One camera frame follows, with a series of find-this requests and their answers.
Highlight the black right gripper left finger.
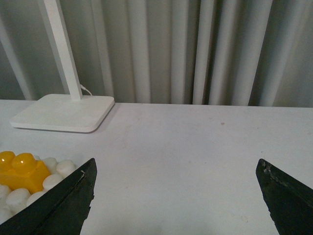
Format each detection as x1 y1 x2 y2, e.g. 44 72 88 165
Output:
0 158 97 235

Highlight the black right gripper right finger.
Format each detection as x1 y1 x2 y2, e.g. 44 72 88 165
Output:
256 159 313 235

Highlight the yellow two-stud block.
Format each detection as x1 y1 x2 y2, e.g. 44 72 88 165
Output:
0 151 51 194

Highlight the white desk lamp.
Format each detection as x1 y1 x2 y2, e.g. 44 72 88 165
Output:
10 0 114 133

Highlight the grey pleated curtain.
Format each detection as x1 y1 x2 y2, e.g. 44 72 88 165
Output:
0 0 313 107

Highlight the white studded base plate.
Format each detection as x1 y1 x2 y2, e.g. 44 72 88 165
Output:
0 157 76 224

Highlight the white lamp cable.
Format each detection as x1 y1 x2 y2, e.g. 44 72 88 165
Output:
79 84 93 96

